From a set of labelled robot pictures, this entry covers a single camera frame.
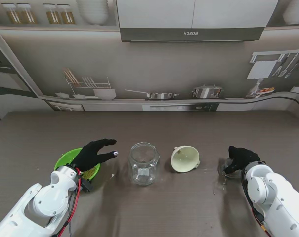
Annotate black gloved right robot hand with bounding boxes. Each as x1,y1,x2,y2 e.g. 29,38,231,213
224,145,261,175

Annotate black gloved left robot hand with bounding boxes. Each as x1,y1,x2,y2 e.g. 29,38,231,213
72,138,120,172

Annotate mung beans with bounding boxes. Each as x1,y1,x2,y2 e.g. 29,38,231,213
80,165,99,180

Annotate clear glass jar lid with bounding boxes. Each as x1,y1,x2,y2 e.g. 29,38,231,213
217,158,244,180

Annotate green plastic bowl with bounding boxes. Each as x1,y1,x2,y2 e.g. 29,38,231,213
54,148,101,192

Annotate cream plastic funnel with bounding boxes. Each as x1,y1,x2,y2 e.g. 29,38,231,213
171,145,201,174

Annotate clear glass jar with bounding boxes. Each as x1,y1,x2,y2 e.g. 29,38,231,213
128,142,161,186

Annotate printed kitchen backdrop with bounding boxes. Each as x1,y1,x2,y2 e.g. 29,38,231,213
0,0,299,121

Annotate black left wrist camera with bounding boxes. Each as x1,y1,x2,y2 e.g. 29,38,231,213
80,178,94,193

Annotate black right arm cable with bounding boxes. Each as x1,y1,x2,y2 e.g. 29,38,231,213
240,167,271,237

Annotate red left arm cable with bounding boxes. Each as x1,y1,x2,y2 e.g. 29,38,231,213
56,167,82,237

